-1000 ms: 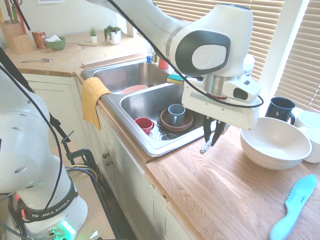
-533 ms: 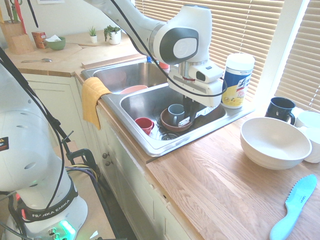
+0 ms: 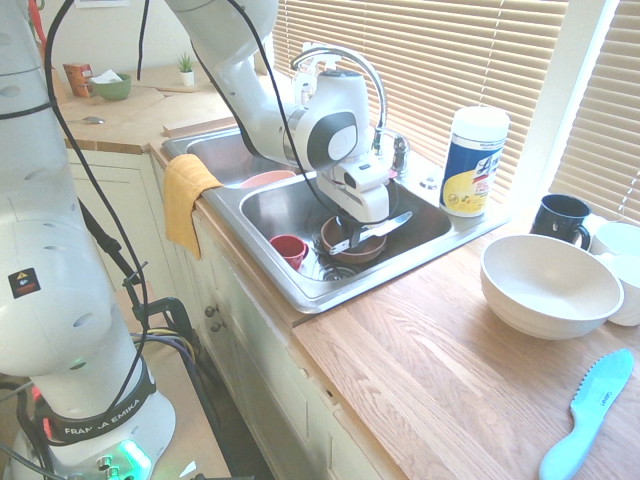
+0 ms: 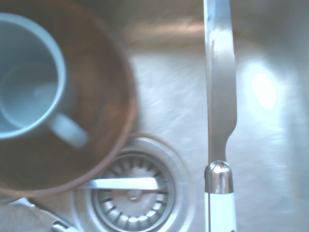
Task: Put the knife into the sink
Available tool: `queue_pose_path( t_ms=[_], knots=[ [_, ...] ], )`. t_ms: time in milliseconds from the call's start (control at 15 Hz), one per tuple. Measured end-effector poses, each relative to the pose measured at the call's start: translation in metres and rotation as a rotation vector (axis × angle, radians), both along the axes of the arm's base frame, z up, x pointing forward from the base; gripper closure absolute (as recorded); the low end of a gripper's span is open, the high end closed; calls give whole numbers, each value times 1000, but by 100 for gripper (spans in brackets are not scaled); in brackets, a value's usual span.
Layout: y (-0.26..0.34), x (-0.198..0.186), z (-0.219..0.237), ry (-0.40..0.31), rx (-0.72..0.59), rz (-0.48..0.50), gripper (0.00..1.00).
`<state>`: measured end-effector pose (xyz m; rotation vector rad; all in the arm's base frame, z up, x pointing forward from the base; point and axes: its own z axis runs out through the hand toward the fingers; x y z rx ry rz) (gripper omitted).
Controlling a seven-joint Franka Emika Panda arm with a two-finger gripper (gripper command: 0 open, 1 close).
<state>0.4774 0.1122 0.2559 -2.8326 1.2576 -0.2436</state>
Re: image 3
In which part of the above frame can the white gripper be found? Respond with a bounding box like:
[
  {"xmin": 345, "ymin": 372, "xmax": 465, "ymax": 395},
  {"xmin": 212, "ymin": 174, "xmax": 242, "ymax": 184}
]
[{"xmin": 317, "ymin": 159, "xmax": 392, "ymax": 250}]

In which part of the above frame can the white-handled table knife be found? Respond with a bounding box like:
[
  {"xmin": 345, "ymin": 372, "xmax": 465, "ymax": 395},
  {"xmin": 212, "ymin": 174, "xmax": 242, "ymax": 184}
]
[{"xmin": 328, "ymin": 210, "xmax": 415, "ymax": 257}]

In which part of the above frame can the stainless steel double sink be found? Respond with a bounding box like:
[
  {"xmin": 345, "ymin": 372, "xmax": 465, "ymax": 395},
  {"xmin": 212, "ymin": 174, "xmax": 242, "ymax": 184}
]
[{"xmin": 160, "ymin": 126, "xmax": 512, "ymax": 315}]

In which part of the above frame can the teal serrated knife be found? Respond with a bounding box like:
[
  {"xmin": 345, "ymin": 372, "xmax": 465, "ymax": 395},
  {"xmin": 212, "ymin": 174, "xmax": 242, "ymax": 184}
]
[{"xmin": 538, "ymin": 347, "xmax": 636, "ymax": 480}]

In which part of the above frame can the brown wooden bowl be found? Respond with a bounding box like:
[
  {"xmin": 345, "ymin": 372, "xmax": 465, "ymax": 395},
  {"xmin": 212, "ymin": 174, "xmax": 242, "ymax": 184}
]
[{"xmin": 319, "ymin": 216, "xmax": 389, "ymax": 265}]

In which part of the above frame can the red plastic cup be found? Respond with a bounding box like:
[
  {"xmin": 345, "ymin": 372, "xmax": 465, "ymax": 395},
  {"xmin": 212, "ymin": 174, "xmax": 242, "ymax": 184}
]
[{"xmin": 269, "ymin": 234, "xmax": 309, "ymax": 272}]

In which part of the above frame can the pink plate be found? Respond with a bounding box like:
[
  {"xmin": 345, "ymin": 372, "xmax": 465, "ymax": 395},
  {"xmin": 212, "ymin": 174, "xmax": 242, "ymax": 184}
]
[{"xmin": 239, "ymin": 169, "xmax": 298, "ymax": 191}]

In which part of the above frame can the disinfecting wipes canister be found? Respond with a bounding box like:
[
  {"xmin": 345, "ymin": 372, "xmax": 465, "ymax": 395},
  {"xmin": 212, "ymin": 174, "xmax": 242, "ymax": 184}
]
[{"xmin": 439, "ymin": 105, "xmax": 512, "ymax": 219}]

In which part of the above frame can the cream kitchen cabinet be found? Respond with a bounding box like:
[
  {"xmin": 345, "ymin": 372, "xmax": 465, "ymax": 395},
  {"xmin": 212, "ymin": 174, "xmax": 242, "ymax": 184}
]
[{"xmin": 64, "ymin": 147, "xmax": 396, "ymax": 480}]

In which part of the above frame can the chrome gooseneck faucet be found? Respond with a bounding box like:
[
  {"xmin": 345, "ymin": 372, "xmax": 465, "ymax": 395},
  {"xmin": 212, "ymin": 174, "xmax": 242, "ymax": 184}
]
[{"xmin": 290, "ymin": 43, "xmax": 390, "ymax": 151}]

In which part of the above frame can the yellow dish cloth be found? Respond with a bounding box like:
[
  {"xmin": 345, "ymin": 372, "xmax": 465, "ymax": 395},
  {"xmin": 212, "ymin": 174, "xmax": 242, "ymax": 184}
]
[{"xmin": 162, "ymin": 153, "xmax": 225, "ymax": 262}]

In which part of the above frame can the wide beige window blind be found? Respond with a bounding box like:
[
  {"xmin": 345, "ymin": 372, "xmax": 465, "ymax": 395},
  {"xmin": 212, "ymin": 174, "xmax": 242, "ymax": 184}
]
[{"xmin": 271, "ymin": 0, "xmax": 572, "ymax": 205}]

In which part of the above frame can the large white bowl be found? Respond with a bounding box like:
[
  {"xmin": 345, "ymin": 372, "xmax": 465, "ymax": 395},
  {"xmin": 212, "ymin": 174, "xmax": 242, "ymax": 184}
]
[{"xmin": 480, "ymin": 234, "xmax": 627, "ymax": 342}]

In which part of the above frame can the black ceramic mug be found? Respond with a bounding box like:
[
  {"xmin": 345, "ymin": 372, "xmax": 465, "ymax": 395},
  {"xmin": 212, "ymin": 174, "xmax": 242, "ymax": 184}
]
[{"xmin": 529, "ymin": 193, "xmax": 594, "ymax": 252}]

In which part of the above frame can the small potted plant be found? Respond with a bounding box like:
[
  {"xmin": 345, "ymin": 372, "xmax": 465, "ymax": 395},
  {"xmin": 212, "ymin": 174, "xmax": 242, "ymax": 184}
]
[{"xmin": 176, "ymin": 51, "xmax": 197, "ymax": 88}]

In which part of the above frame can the white ceramic mug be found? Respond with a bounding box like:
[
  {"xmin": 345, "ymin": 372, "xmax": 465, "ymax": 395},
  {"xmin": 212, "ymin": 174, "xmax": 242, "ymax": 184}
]
[{"xmin": 589, "ymin": 220, "xmax": 640, "ymax": 257}]

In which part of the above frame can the narrow beige window blind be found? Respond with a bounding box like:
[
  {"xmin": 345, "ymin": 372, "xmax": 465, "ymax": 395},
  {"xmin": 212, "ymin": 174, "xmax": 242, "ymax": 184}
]
[{"xmin": 548, "ymin": 0, "xmax": 640, "ymax": 225}]

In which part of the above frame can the green bowl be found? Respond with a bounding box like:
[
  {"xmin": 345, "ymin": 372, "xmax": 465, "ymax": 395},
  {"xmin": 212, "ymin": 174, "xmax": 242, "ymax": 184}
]
[{"xmin": 91, "ymin": 72, "xmax": 133, "ymax": 102}]

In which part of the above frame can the white ceramic cup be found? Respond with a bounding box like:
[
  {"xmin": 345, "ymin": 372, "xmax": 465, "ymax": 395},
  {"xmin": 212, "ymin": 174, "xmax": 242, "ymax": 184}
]
[{"xmin": 602, "ymin": 252, "xmax": 640, "ymax": 328}]

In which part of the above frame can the orange carton box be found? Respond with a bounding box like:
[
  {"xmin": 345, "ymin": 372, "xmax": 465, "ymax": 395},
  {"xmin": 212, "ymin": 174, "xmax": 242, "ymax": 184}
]
[{"xmin": 62, "ymin": 62, "xmax": 95, "ymax": 98}]

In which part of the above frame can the chrome faucet handle base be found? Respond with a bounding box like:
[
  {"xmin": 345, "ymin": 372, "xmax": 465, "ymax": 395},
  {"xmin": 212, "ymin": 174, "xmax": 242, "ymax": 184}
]
[{"xmin": 372, "ymin": 126, "xmax": 413, "ymax": 177}]

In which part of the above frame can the long black robot cable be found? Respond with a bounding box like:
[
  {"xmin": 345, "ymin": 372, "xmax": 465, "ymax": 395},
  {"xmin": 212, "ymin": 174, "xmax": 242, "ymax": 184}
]
[{"xmin": 43, "ymin": 0, "xmax": 151, "ymax": 416}]

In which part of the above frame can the short black hanging cable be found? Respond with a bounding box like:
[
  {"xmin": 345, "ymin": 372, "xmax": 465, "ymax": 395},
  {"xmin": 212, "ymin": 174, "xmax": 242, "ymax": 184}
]
[{"xmin": 135, "ymin": 0, "xmax": 152, "ymax": 82}]

